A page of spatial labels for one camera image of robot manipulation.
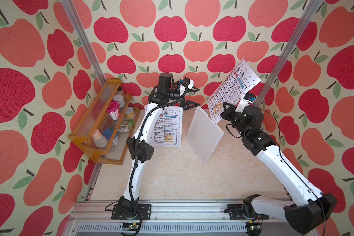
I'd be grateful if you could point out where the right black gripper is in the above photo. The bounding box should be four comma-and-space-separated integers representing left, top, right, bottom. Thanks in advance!
222, 102, 246, 140

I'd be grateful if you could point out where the paper menu sheet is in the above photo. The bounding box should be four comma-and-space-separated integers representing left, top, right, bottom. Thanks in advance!
207, 59, 261, 123
148, 106, 183, 146

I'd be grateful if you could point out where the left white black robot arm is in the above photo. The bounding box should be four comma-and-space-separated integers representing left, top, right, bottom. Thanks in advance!
115, 73, 200, 219

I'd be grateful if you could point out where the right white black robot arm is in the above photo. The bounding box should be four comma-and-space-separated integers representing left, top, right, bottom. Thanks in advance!
221, 102, 337, 235

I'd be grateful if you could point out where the green label snack packet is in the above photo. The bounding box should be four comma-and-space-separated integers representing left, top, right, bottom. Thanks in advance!
118, 119, 134, 133

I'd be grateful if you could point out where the white lidded jar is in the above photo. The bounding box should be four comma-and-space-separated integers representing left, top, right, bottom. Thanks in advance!
113, 94, 126, 108

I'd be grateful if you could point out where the magenta lid white cup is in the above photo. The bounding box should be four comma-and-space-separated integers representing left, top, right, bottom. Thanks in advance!
106, 101, 120, 121

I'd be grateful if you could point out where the blue lid white jar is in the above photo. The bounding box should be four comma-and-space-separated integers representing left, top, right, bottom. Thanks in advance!
103, 127, 119, 145

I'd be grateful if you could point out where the orange wooden shelf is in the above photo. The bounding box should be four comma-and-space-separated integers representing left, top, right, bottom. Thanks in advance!
68, 79, 132, 165

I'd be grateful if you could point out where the pink capped clear bottle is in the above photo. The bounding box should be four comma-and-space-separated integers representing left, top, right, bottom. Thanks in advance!
91, 129, 108, 148

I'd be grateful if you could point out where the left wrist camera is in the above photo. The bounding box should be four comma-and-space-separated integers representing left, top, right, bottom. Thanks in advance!
177, 77, 194, 90

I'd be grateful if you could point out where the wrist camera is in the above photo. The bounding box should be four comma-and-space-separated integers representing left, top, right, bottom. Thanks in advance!
177, 77, 194, 90
236, 92, 256, 112

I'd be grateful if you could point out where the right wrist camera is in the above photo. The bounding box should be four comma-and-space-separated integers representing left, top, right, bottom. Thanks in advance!
236, 92, 256, 112

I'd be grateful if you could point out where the left aluminium corner post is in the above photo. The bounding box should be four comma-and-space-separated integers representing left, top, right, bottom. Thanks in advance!
61, 0, 106, 86

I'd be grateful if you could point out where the aluminium corner post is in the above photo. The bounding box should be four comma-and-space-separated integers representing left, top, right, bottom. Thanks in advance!
253, 0, 324, 107
61, 0, 106, 86

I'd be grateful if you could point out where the right aluminium corner post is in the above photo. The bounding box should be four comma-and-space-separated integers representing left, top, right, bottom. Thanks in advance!
253, 0, 324, 107

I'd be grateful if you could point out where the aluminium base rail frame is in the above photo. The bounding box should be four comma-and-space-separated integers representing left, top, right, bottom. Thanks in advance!
60, 198, 318, 236

